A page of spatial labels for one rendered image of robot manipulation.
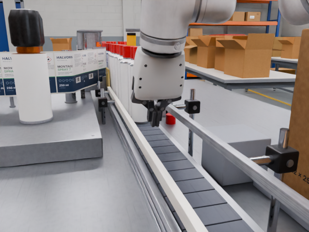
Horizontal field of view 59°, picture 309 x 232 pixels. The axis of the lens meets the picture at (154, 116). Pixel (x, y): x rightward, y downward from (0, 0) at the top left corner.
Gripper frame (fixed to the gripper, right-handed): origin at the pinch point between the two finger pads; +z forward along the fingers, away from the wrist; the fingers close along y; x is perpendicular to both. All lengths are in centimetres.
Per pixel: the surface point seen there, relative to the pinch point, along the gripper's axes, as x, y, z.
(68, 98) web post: -42, 20, 20
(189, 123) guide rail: 10.7, -3.3, -5.7
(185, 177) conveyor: 17.9, -1.0, 0.2
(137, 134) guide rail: 3.7, 4.4, 1.7
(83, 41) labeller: -72, 13, 10
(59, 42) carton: -559, 55, 192
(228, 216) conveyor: 28.5, -2.6, -3.7
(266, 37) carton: -151, -138, 36
